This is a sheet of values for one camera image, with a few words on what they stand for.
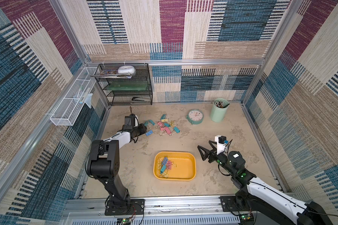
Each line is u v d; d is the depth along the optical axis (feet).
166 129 3.42
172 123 3.47
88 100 2.58
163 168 2.73
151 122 3.51
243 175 2.02
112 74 3.02
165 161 2.85
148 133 3.34
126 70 2.93
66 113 2.95
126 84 3.47
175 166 2.86
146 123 3.38
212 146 2.61
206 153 2.28
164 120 3.53
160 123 3.42
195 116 3.56
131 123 2.55
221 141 2.21
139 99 3.64
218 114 3.39
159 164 2.85
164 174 2.72
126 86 3.23
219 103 3.17
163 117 3.59
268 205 1.73
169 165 2.82
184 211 2.39
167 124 3.43
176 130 3.45
